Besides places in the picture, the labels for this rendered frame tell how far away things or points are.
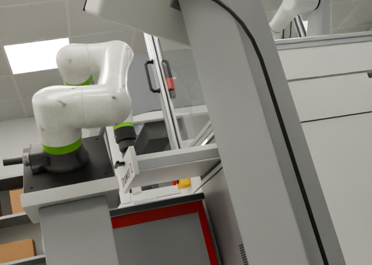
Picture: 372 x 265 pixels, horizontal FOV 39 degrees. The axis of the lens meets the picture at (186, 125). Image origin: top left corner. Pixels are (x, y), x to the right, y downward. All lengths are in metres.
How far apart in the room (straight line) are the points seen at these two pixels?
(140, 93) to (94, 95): 1.47
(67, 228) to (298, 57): 0.90
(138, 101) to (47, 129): 1.45
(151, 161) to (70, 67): 0.45
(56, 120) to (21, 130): 4.95
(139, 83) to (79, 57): 1.14
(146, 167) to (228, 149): 0.90
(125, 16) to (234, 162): 0.37
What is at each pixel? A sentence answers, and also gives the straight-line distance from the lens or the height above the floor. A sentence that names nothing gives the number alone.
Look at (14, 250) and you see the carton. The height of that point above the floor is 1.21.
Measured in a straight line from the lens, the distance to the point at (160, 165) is 1.90.
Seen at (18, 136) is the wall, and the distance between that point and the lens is 6.50.
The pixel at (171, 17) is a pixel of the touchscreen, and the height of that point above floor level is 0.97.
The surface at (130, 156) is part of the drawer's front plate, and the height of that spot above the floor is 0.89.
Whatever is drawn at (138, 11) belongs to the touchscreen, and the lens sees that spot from 1.11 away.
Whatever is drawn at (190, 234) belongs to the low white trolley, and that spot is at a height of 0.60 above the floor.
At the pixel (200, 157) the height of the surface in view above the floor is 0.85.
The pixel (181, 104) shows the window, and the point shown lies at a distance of 2.37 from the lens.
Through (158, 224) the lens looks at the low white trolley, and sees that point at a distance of 2.10.
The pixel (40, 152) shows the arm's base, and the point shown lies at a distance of 1.67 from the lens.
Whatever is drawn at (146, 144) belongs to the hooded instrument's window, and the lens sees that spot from 2.93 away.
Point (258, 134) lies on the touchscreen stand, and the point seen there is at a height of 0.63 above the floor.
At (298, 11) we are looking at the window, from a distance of 1.87.
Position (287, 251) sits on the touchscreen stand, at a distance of 0.95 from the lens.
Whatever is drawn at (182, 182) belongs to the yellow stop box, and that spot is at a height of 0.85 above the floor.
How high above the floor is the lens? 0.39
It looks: 17 degrees up
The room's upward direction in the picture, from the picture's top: 14 degrees counter-clockwise
